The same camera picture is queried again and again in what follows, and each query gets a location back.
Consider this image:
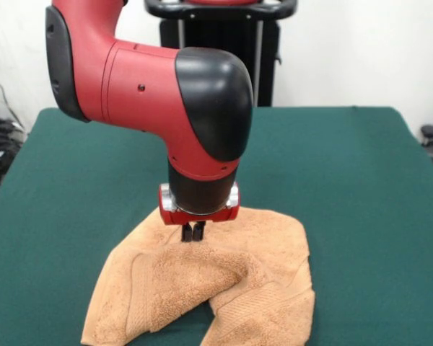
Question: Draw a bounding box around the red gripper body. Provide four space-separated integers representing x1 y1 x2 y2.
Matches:
157 182 241 226

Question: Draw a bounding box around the orange terry towel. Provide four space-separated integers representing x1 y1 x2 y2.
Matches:
79 207 315 346

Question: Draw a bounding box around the dark green table cloth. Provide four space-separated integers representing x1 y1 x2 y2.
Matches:
0 106 433 346

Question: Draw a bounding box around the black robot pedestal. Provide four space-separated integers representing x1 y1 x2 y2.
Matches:
144 0 297 108

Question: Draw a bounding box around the black equipment pile with cables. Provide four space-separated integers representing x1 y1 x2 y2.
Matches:
0 95 27 189

